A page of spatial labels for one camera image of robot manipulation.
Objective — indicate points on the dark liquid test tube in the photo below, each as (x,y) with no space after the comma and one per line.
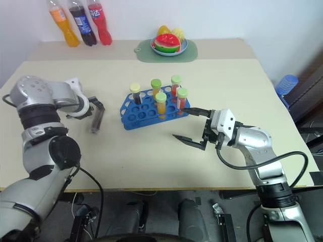
(95,127)

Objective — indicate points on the blue plate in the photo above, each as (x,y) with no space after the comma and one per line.
(184,46)

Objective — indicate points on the dark rounded robot leg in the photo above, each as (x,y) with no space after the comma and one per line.
(126,219)
(191,221)

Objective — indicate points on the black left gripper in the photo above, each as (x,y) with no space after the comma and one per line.
(96,102)

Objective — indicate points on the yellow-capped dark liquid tube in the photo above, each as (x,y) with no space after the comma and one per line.
(137,97)

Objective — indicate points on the green-capped red liquid tube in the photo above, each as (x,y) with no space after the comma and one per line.
(175,87)

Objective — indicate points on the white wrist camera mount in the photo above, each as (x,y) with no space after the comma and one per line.
(224,121)
(82,109)

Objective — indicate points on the green-capped orange liquid tube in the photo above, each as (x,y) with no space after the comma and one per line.
(161,106)

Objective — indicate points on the blue test tube rack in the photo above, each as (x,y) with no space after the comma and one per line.
(141,114)

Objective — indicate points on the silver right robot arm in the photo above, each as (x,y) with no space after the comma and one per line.
(265,161)

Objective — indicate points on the dark wooden cabinet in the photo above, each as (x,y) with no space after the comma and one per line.
(310,100)

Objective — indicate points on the toy watermelon slice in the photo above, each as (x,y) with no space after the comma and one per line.
(166,43)

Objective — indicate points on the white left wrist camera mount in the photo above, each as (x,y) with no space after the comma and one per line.
(82,109)

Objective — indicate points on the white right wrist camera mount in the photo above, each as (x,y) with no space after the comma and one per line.
(224,121)

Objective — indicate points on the green oval mat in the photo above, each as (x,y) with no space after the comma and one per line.
(143,54)

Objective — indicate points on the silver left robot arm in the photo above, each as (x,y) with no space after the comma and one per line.
(38,141)

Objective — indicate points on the green-capped yellow liquid tube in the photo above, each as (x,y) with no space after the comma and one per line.
(156,85)

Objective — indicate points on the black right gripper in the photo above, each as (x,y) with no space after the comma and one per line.
(208,129)

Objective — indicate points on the green-capped red labelled tube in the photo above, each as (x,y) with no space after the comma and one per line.
(182,100)

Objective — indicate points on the orange soda bottle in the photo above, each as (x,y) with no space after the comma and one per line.
(66,30)

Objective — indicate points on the blue ribbed water jug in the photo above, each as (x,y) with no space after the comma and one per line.
(287,87)

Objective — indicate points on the orange-yellow toy fruit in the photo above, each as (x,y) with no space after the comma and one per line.
(163,30)

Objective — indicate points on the black metal caster bracket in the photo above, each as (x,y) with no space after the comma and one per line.
(223,221)

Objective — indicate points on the dark cola bottle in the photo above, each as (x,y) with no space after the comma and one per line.
(83,27)

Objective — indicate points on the red soda bottle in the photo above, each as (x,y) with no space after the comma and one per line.
(101,25)

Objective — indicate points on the yellow bumpy toy fruit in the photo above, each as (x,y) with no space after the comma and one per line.
(179,33)

